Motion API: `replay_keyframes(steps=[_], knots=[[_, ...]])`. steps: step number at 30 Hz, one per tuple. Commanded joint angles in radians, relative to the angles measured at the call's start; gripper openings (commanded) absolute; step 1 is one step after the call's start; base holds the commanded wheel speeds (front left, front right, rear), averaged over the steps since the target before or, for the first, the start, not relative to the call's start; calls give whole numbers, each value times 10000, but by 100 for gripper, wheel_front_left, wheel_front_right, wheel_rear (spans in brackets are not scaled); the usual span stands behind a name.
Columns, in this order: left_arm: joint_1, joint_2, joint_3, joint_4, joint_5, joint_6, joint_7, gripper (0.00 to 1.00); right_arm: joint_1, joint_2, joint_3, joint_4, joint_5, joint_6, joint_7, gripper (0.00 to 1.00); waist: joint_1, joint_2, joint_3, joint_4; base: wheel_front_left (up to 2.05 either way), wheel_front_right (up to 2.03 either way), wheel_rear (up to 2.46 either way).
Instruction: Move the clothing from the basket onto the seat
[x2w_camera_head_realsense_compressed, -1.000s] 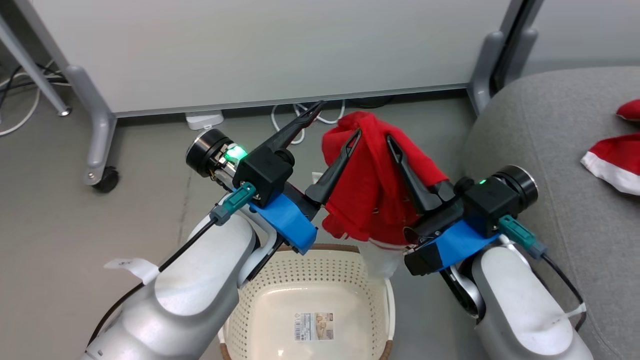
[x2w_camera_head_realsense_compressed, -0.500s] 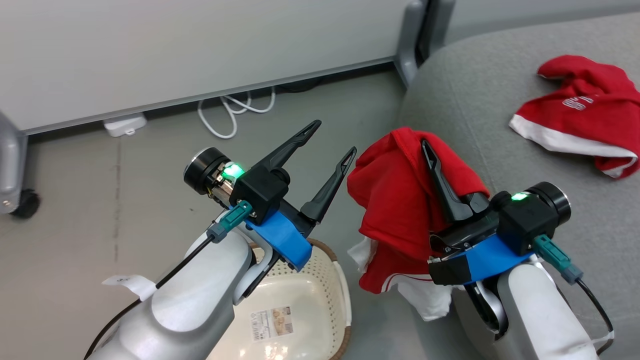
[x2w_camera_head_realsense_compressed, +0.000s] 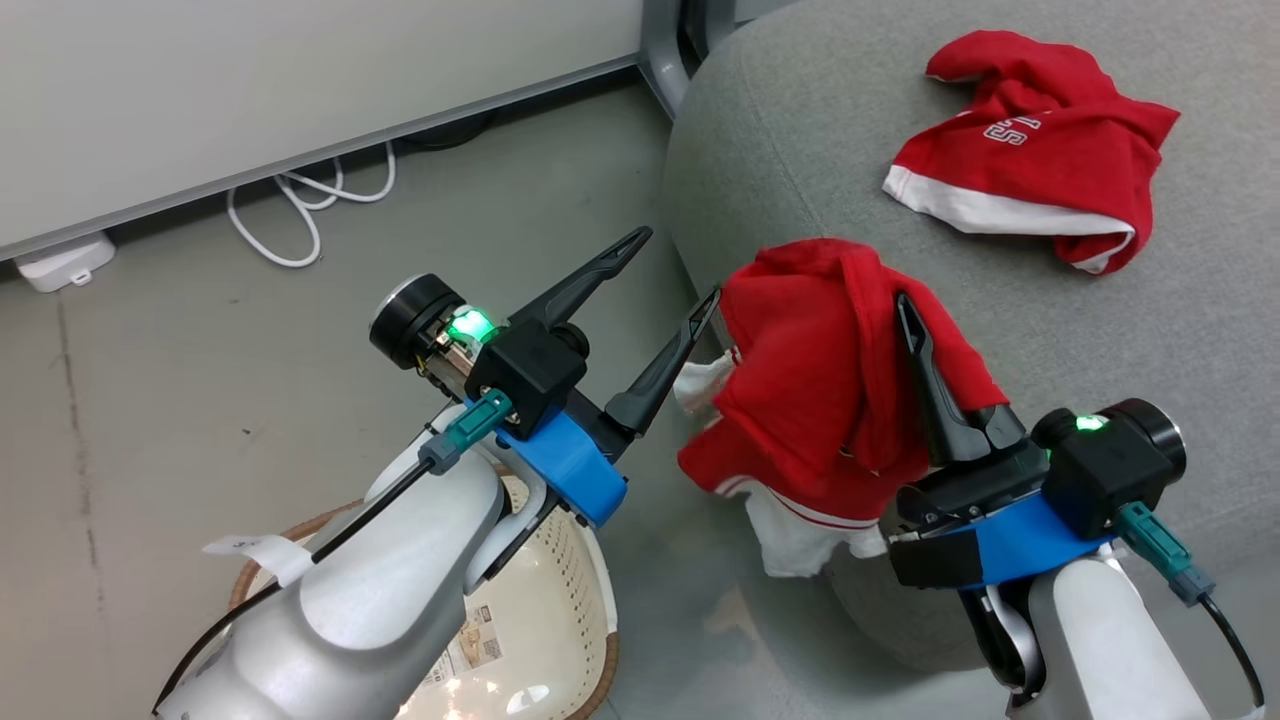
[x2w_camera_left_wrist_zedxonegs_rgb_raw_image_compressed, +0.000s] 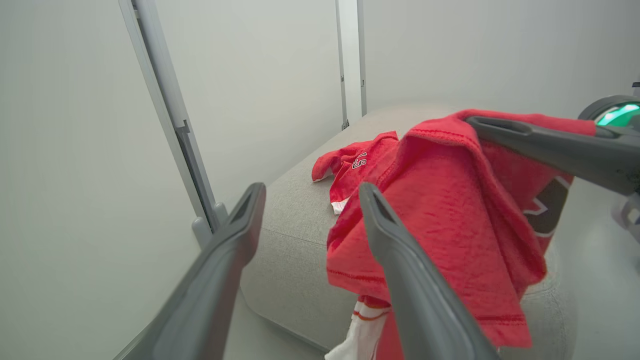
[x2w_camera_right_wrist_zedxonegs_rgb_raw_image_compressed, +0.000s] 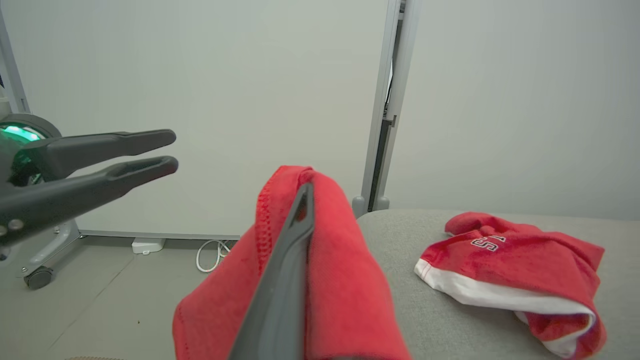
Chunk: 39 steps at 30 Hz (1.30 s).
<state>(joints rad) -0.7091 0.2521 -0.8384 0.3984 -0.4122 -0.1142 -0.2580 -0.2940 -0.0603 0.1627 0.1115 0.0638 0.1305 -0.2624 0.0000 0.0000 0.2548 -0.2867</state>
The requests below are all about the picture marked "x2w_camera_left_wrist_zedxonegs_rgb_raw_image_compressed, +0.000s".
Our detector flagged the slim grey partition joint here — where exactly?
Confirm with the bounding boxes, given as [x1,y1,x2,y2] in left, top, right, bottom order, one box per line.
[333,0,369,132]

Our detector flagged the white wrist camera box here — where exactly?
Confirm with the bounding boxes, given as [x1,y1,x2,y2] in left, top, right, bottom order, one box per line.
[611,192,640,246]

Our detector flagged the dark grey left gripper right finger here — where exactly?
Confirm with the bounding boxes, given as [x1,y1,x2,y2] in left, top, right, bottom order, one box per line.
[358,181,502,360]

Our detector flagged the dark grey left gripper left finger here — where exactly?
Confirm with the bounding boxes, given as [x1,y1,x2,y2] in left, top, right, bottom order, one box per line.
[116,182,267,360]

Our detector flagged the red and white jersey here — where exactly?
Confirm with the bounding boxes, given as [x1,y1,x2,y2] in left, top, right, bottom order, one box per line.
[311,108,599,360]

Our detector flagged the grey partition post with feet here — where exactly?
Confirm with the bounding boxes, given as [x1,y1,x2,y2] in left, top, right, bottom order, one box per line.
[118,0,230,250]

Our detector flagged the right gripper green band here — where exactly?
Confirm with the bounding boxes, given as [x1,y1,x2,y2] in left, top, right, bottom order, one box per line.
[464,81,640,197]

